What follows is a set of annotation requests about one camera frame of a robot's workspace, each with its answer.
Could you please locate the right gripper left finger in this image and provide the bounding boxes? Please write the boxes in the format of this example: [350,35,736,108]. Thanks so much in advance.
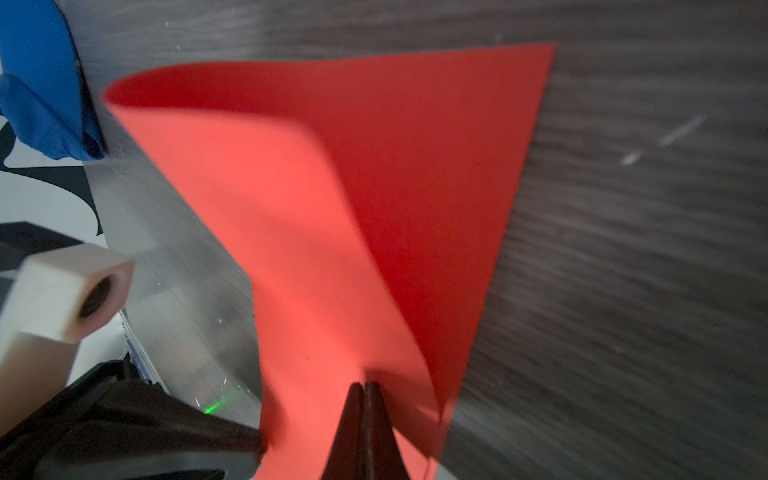
[321,383,365,480]

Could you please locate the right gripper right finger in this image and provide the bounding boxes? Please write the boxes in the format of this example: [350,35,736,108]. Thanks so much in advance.
[364,382,410,480]

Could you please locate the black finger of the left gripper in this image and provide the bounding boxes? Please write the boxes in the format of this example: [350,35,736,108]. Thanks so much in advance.
[1,360,266,479]

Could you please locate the red square paper sheet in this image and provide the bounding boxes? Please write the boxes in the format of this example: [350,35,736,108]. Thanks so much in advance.
[103,44,555,479]

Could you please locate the blue cloth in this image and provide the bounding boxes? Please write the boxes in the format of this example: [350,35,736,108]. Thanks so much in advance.
[1,1,106,161]

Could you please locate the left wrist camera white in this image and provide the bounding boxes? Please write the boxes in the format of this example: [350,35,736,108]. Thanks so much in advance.
[1,243,135,434]

